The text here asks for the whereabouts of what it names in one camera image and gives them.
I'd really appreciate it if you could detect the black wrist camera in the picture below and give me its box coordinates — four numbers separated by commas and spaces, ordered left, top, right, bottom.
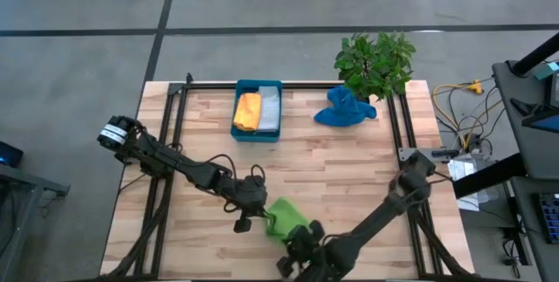
232, 216, 253, 234
276, 255, 297, 279

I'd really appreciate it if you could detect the grey microfiber towel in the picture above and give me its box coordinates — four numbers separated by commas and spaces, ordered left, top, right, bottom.
257, 86, 281, 134

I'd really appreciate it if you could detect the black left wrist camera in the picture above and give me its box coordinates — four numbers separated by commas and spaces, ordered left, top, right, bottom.
232, 216, 253, 234

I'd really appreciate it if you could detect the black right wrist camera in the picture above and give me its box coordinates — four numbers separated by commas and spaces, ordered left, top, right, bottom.
276, 255, 297, 279

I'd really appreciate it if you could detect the grey metal shelf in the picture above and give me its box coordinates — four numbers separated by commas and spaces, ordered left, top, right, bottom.
0, 163, 71, 282

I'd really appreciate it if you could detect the white paper sheet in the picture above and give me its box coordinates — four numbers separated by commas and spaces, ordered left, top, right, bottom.
447, 159, 499, 211

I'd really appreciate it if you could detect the green leafy potted tree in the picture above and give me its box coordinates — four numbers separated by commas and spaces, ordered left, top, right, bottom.
333, 31, 417, 102

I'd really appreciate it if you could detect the green microfiber towel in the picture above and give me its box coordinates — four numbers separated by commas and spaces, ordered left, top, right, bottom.
264, 196, 312, 244

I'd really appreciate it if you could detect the black power adapter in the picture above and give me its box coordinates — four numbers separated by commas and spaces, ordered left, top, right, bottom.
500, 253, 521, 269

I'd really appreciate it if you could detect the yellow plug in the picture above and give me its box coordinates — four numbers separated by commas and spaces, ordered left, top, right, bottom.
465, 79, 485, 96

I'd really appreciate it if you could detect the black desk beam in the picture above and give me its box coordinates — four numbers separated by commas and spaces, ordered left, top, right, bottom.
452, 153, 528, 199

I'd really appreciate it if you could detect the yellow cable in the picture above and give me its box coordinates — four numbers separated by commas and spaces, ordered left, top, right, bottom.
431, 79, 503, 150

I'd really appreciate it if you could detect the black left camera cable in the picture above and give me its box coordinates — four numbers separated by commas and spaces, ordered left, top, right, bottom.
191, 154, 267, 214

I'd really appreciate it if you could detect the grey metal mounting plate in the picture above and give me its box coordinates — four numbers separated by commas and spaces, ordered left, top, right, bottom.
397, 146, 449, 163

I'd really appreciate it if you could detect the teal plastic bin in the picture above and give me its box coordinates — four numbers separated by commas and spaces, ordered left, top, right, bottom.
230, 79, 284, 144

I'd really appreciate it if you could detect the dark grey desk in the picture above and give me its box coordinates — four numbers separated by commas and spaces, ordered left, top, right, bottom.
510, 175, 559, 282
492, 58, 559, 181

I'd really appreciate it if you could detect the black aluminium table frame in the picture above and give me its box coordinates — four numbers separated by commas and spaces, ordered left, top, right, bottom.
102, 72, 471, 281

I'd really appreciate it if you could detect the black slanted pole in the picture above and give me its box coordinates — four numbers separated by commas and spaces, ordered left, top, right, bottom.
510, 31, 559, 77

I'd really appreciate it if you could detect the blue lit black device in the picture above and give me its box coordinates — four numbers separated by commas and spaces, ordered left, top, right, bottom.
0, 140, 24, 169

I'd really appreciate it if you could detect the tablet with blue screen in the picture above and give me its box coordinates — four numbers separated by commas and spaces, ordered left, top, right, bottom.
521, 106, 559, 134

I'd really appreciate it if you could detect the small black desk item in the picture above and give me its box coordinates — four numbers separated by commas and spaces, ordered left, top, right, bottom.
508, 97, 533, 116

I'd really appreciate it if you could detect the backlit black keyboard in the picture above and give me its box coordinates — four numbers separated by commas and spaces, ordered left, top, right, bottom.
531, 191, 559, 244

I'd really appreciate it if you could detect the blue microfiber towel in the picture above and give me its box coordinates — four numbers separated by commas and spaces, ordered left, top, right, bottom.
313, 84, 378, 128

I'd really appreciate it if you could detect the small teal box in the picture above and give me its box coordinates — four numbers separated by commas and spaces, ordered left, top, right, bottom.
533, 60, 559, 81

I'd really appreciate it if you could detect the orange microfiber towel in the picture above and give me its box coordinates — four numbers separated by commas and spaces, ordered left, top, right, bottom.
232, 92, 263, 133

